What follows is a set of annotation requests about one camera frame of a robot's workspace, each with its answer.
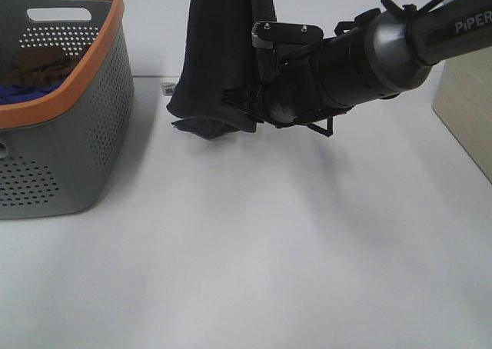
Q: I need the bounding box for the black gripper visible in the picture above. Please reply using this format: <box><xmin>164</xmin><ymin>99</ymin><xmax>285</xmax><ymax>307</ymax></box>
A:
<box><xmin>222</xmin><ymin>42</ymin><xmax>348</xmax><ymax>138</ymax></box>

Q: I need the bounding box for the dark grey towel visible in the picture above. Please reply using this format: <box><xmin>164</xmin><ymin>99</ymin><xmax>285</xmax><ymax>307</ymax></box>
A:
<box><xmin>167</xmin><ymin>0</ymin><xmax>277</xmax><ymax>139</ymax></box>

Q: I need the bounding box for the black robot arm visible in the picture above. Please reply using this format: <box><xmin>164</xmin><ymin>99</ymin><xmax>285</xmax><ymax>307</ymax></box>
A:
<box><xmin>223</xmin><ymin>0</ymin><xmax>491</xmax><ymax>136</ymax></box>

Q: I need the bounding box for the brown towel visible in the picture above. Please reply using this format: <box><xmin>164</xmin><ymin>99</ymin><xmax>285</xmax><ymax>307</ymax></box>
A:
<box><xmin>1</xmin><ymin>46</ymin><xmax>81</xmax><ymax>88</ymax></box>

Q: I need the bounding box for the blue towel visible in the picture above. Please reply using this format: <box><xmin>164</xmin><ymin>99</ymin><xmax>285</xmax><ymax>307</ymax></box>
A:
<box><xmin>1</xmin><ymin>81</ymin><xmax>63</xmax><ymax>105</ymax></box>

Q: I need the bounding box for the beige fabric storage box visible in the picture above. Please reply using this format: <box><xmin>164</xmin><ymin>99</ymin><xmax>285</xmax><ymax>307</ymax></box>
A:
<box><xmin>432</xmin><ymin>48</ymin><xmax>491</xmax><ymax>179</ymax></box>

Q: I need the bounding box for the grey basket with orange rim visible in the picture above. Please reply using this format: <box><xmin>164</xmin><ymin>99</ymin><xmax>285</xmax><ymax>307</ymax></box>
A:
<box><xmin>1</xmin><ymin>0</ymin><xmax>134</xmax><ymax>220</ymax></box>

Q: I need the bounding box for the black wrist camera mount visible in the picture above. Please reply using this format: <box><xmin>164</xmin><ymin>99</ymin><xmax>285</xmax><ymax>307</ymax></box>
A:
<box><xmin>251</xmin><ymin>22</ymin><xmax>324</xmax><ymax>50</ymax></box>

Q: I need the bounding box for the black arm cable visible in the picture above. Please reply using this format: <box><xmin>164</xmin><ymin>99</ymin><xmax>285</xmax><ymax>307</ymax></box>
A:
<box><xmin>381</xmin><ymin>0</ymin><xmax>471</xmax><ymax>22</ymax></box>

